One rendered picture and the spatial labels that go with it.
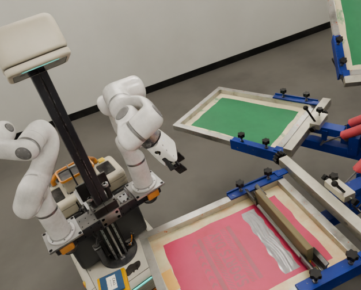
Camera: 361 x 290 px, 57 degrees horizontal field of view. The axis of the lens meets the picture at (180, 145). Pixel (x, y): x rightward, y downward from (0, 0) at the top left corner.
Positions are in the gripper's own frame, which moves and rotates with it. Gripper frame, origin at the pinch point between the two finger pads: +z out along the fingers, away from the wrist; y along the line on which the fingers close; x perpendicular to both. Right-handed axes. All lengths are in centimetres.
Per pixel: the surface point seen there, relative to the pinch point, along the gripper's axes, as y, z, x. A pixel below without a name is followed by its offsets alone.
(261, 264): -16, 57, 2
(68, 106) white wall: 326, 88, 215
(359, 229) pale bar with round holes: -15, 67, -38
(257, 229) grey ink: 1, 60, 0
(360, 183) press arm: 8, 75, -49
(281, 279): -25, 59, -3
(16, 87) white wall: 320, 22, 238
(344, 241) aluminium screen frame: -16, 69, -31
